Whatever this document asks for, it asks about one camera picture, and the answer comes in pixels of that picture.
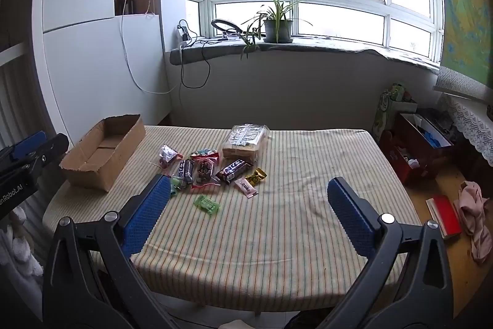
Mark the green red snack packet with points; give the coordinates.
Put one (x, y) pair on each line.
(204, 152)

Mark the clear bag of sliced bread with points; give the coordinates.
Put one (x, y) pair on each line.
(244, 140)

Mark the white power strip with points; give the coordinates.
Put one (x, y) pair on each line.
(183, 32)

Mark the striped tablecloth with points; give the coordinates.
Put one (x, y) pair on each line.
(269, 236)

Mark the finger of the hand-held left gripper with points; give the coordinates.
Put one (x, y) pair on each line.
(29, 144)
(44, 155)

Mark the brown cardboard box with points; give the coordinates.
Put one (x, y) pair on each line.
(115, 144)

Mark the white cabinet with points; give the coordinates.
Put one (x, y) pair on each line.
(84, 63)

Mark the dark chocolate bar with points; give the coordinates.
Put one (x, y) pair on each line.
(232, 170)
(181, 170)

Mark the red clear snack packet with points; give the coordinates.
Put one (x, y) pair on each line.
(204, 171)

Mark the person's left hand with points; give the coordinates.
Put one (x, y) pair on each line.
(19, 248)

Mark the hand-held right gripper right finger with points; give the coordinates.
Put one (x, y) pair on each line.
(350, 215)

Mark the small black snack packet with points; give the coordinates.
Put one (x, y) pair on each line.
(190, 173)

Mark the potted spider plant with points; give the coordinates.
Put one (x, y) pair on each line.
(278, 30)

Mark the red book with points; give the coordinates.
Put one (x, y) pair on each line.
(446, 215)

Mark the yellow candy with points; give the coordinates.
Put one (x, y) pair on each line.
(257, 176)

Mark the pink candy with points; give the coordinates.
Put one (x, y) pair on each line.
(245, 186)

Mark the silver red snack packet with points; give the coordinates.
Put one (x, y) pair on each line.
(168, 156)

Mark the small pale green candy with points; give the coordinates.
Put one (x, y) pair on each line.
(175, 183)

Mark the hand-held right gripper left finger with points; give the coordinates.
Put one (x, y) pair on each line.
(148, 215)

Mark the dark red box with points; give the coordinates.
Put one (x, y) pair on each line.
(408, 148)

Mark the wall map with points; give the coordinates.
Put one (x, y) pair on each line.
(466, 24)

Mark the white lace cloth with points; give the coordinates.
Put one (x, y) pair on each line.
(473, 121)

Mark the pink cloth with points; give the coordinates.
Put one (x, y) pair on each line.
(472, 213)

